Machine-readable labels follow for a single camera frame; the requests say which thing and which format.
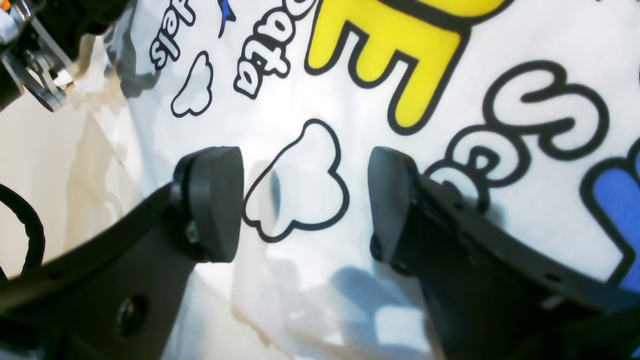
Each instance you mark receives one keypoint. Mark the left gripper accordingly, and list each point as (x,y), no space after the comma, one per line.
(42,42)

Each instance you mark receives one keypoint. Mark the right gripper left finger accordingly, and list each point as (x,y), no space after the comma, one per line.
(117,296)

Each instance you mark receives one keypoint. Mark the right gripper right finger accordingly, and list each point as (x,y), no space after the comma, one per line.
(489,296)

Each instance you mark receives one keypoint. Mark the white printed t-shirt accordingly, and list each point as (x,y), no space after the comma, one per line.
(528,108)

